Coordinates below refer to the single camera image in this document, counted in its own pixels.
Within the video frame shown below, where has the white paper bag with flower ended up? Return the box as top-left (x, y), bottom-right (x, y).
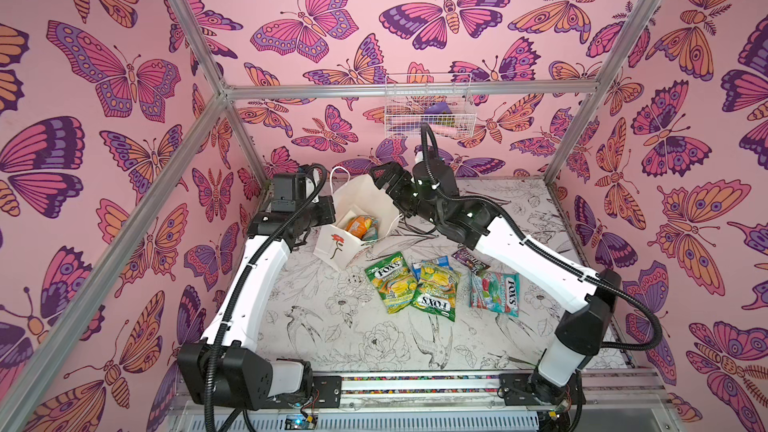
top-left (314, 166), bottom-right (401, 271)

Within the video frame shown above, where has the orange Fox's candy bag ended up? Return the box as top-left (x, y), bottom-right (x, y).
top-left (345, 215), bottom-right (378, 241)

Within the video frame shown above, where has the teal snack packet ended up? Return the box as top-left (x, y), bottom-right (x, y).
top-left (361, 226), bottom-right (379, 242)

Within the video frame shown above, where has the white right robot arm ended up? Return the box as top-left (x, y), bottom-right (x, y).
top-left (369, 159), bottom-right (620, 405)

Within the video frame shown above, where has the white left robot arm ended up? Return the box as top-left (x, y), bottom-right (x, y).
top-left (177, 196), bottom-right (335, 410)

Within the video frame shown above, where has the green Fox's spring tea bag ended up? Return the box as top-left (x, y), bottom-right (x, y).
top-left (365, 252), bottom-right (417, 314)

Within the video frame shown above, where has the teal Fox's fruits bag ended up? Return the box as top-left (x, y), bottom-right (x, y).
top-left (469, 270), bottom-right (520, 317)

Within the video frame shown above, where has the blue snack packet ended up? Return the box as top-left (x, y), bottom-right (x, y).
top-left (411, 255), bottom-right (451, 280)

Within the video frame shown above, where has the purple snack bar wrapper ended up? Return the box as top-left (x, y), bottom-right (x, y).
top-left (452, 247), bottom-right (490, 275)

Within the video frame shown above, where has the white wire basket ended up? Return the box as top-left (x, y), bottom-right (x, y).
top-left (381, 72), bottom-right (477, 140)

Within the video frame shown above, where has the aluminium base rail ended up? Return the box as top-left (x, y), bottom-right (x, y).
top-left (167, 368), bottom-right (673, 432)

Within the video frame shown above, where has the aluminium frame post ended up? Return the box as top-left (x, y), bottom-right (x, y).
top-left (542, 0), bottom-right (691, 184)

